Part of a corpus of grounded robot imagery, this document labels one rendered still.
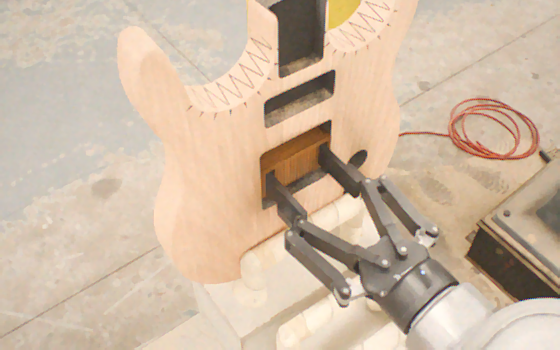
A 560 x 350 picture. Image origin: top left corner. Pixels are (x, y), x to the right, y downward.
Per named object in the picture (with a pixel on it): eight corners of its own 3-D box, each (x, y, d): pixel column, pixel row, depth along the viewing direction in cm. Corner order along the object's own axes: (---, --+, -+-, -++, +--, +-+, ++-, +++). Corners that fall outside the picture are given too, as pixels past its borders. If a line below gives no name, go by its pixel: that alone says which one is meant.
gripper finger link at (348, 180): (357, 182, 62) (362, 179, 62) (318, 145, 66) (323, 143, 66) (354, 199, 64) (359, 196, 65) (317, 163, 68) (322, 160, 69)
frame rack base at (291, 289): (323, 238, 105) (328, 178, 92) (377, 295, 97) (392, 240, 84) (199, 315, 94) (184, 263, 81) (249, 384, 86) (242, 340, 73)
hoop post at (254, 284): (258, 284, 79) (255, 248, 72) (271, 300, 77) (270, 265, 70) (239, 296, 77) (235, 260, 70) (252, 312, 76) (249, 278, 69)
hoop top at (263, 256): (354, 196, 80) (357, 181, 77) (369, 210, 78) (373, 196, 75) (236, 266, 72) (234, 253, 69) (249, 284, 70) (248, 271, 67)
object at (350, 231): (350, 228, 85) (356, 189, 78) (363, 242, 83) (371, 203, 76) (333, 238, 84) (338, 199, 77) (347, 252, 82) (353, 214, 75)
